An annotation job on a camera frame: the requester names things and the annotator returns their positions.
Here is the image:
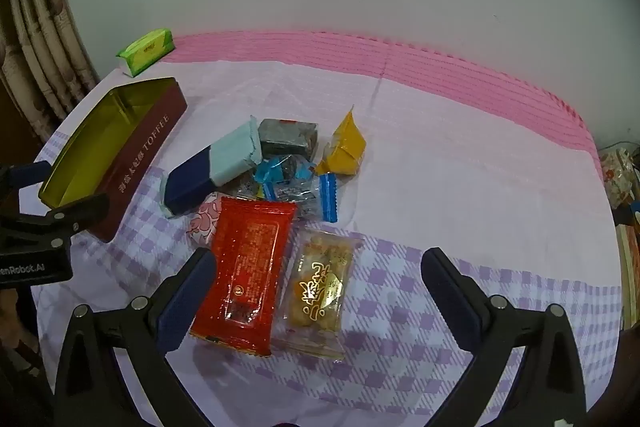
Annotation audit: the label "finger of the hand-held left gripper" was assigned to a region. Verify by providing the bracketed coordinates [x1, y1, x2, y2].
[42, 193, 110, 238]
[0, 161, 52, 214]

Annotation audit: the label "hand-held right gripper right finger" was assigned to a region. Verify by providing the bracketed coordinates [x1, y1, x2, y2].
[421, 247, 587, 427]

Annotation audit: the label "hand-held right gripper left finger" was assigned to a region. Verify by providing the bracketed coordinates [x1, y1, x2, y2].
[54, 248, 218, 427]

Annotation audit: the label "red snack packet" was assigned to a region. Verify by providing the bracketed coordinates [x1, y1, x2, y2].
[190, 197, 297, 357]

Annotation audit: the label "pink floral snack packet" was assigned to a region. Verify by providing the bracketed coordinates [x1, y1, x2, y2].
[186, 191, 226, 253]

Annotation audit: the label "maroon tin box gold inside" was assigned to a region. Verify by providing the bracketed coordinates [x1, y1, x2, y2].
[38, 77, 188, 243]

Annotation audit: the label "navy and light blue packet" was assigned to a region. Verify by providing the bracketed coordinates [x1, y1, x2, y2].
[161, 119, 263, 219]

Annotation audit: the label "clear pastry packet gold print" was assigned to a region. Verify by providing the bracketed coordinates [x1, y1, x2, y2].
[277, 227, 365, 362]

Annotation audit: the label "grey foil snack packet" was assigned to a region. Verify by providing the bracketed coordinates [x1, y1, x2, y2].
[257, 118, 320, 160]

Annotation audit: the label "brown wooden door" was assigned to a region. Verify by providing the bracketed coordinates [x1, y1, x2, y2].
[0, 77, 51, 168]

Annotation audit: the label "beige patterned curtain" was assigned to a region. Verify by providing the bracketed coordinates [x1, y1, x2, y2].
[0, 0, 101, 122]

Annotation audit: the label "stacked colourful boxes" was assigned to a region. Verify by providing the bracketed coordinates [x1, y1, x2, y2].
[614, 202, 640, 328]

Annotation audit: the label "green tissue pack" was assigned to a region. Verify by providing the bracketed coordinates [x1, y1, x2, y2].
[116, 29, 176, 78]

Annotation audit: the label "colourful printed bag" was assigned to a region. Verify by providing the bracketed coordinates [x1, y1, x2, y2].
[599, 148, 638, 208]

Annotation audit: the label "yellow snack packet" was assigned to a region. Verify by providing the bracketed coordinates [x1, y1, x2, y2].
[315, 105, 367, 176]

